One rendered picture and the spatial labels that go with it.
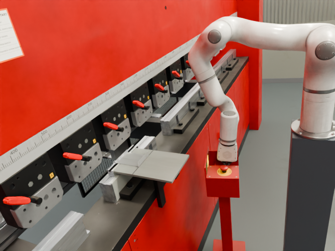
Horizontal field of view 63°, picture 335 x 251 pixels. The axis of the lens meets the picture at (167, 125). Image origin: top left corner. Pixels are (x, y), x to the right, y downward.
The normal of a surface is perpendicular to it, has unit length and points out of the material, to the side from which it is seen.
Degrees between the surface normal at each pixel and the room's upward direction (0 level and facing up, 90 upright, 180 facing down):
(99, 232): 0
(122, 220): 0
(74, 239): 90
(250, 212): 0
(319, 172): 90
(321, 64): 126
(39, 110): 90
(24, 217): 90
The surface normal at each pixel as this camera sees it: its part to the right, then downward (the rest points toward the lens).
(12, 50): 0.90, 0.07
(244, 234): -0.15, -0.88
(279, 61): -0.36, 0.47
